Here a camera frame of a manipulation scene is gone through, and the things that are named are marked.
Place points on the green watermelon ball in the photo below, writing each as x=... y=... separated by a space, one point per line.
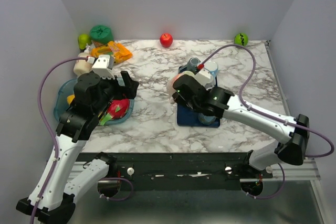
x=241 y=39

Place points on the red dragon fruit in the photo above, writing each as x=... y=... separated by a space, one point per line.
x=116 y=110

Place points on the cream lotion bottle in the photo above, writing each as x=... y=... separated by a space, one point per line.
x=82 y=66

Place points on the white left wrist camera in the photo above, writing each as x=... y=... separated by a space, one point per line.
x=102 y=66

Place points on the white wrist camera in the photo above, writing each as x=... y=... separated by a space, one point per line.
x=102 y=66
x=205 y=78

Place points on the blue mug white base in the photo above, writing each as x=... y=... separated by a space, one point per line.
x=212 y=67

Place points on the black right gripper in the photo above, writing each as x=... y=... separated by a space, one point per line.
x=177 y=96

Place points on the red apple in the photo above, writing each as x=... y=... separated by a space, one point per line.
x=166 y=40

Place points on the dark blue tray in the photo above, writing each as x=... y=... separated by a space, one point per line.
x=187 y=117

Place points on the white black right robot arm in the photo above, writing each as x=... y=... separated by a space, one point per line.
x=290 y=134

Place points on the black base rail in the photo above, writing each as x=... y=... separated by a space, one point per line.
x=176 y=171

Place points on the yellow lemon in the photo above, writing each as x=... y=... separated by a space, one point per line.
x=70 y=98

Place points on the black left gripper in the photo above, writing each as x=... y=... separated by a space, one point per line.
x=130 y=89

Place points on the blue butterfly mug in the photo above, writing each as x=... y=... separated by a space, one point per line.
x=207 y=120

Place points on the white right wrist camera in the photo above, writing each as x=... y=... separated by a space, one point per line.
x=205 y=78

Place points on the green wrapped cup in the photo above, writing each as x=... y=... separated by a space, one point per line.
x=101 y=35

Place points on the dark grey-blue mug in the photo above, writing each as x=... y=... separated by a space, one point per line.
x=192 y=65

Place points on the green pear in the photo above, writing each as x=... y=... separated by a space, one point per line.
x=83 y=41

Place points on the clear blue plastic bowl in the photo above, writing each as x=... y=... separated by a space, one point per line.
x=62 y=105

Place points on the pink mug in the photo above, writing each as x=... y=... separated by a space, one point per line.
x=176 y=89

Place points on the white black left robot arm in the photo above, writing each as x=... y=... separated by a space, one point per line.
x=54 y=199

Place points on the orange snack bag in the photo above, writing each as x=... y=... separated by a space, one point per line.
x=117 y=50

